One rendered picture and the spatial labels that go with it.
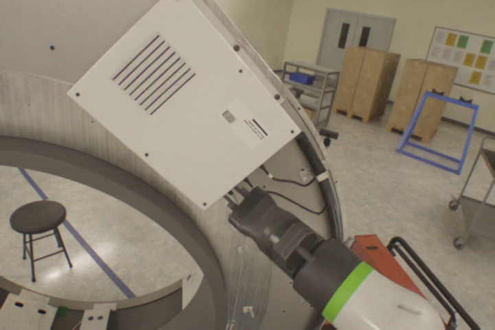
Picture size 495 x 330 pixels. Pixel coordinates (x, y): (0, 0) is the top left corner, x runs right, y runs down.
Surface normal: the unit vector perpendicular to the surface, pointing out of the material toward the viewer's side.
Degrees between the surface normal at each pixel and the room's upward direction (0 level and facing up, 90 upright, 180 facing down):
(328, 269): 42
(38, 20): 90
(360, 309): 54
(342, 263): 20
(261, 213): 46
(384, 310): 34
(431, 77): 90
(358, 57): 90
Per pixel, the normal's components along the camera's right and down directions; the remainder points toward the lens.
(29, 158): 0.18, 0.41
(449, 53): -0.63, 0.22
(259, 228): -0.43, -0.54
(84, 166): 0.48, -0.83
